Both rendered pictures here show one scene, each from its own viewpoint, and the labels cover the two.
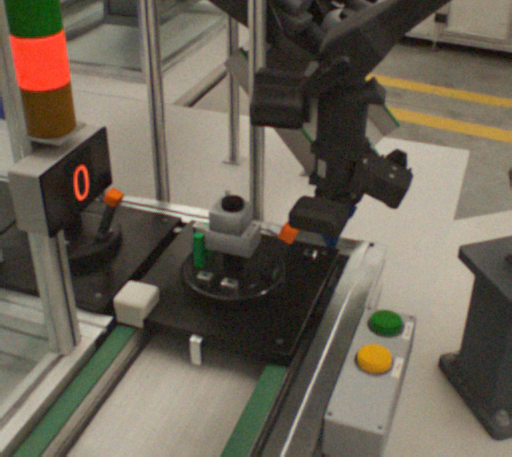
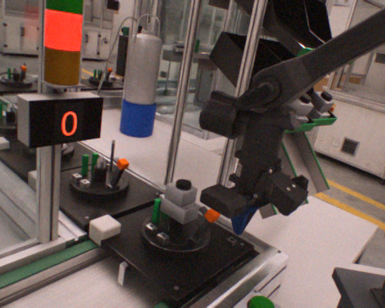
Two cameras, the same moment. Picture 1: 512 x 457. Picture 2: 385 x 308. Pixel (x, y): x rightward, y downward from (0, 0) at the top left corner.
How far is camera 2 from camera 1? 0.33 m
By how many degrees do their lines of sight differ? 19
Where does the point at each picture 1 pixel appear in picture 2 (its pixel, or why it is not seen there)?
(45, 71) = (58, 35)
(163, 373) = (98, 281)
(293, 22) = not seen: hidden behind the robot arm
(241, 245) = (179, 213)
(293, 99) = (230, 113)
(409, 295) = (299, 299)
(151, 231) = (145, 196)
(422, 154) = (345, 217)
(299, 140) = not seen: hidden behind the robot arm
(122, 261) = (116, 205)
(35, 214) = (25, 129)
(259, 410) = not seen: outside the picture
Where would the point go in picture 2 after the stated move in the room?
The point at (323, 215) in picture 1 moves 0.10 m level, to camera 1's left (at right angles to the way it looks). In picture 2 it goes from (222, 197) to (159, 178)
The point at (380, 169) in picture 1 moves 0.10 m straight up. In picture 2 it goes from (281, 182) to (299, 117)
